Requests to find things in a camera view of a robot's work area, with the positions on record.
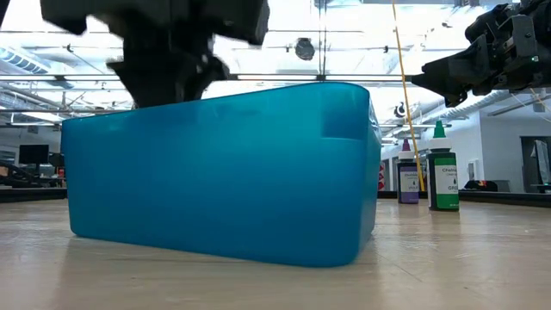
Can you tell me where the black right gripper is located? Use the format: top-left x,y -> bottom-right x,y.
411,0 -> 551,109

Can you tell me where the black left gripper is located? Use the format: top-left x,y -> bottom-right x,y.
106,0 -> 231,109

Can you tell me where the teal plastic bin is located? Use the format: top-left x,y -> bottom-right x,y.
60,81 -> 383,269

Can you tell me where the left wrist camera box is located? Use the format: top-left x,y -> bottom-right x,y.
210,0 -> 271,47

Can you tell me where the small black monitor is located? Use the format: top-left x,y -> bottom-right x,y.
17,144 -> 50,165

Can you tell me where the round black overhead fixture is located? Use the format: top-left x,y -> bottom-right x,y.
294,37 -> 317,62

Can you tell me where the yellow hanging cable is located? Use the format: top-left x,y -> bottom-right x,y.
390,0 -> 426,193

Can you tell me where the black aluminium table frame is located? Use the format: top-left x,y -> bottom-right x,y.
0,187 -> 551,208

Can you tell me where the large green food coloring bottle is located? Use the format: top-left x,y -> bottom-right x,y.
425,120 -> 461,212

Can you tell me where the large purple food coloring bottle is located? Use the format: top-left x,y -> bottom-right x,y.
396,138 -> 421,205

